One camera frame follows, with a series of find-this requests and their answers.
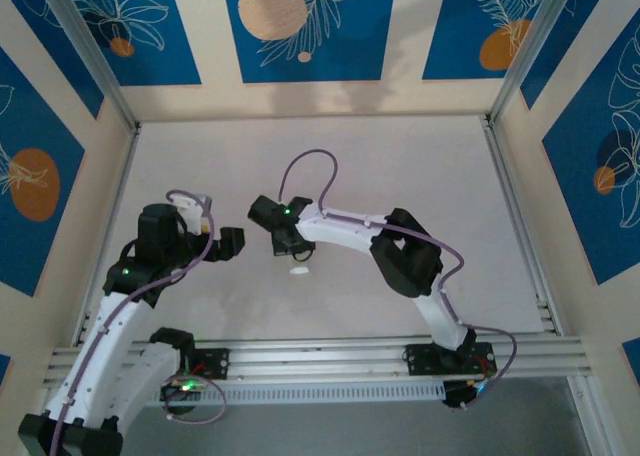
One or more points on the white remote control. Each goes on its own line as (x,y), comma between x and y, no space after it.
(300,272)

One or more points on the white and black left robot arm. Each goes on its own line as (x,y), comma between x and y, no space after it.
(95,366)

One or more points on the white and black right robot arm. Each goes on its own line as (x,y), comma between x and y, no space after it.
(405,256)

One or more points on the black electronics box green light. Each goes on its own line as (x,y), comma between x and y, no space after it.
(457,396)
(175,395)

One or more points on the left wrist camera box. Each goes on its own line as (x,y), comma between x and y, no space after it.
(197,216)

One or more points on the aluminium side rail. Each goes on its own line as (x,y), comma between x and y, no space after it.
(497,151)
(126,166)

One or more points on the aluminium frame beam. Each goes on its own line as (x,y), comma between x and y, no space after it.
(320,361)

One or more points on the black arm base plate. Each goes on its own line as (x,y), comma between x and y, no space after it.
(420,358)
(217,363)

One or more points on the blue floral wall panel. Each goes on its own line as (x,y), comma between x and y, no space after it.
(4,368)
(165,51)
(575,201)
(30,126)
(62,51)
(567,26)
(350,51)
(632,356)
(450,26)

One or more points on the aluminium frame post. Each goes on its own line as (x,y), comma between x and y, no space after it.
(527,51)
(92,51)

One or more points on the aluminium frame leg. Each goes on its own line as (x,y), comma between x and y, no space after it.
(585,416)

